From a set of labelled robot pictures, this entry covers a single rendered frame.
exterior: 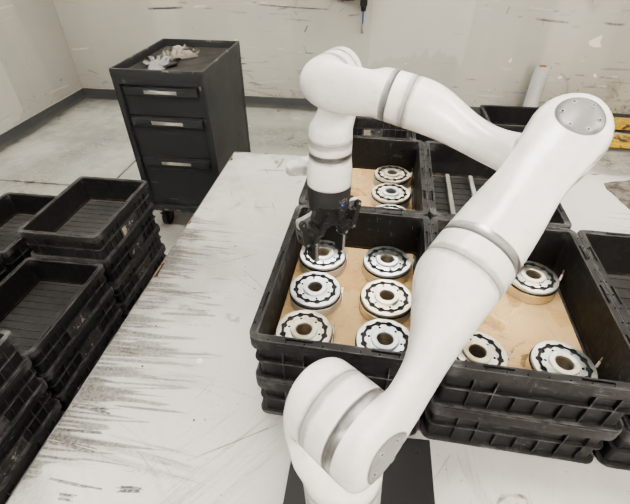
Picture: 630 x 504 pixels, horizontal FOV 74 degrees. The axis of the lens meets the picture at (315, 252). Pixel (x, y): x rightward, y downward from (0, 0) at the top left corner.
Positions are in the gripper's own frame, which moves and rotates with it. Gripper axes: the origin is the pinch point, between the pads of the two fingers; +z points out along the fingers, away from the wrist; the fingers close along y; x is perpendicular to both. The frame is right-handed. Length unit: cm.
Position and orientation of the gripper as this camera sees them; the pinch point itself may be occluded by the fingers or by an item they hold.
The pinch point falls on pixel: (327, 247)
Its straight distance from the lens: 79.6
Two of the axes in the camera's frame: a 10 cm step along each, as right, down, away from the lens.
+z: -0.1, 7.8, 6.2
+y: 8.1, -3.6, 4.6
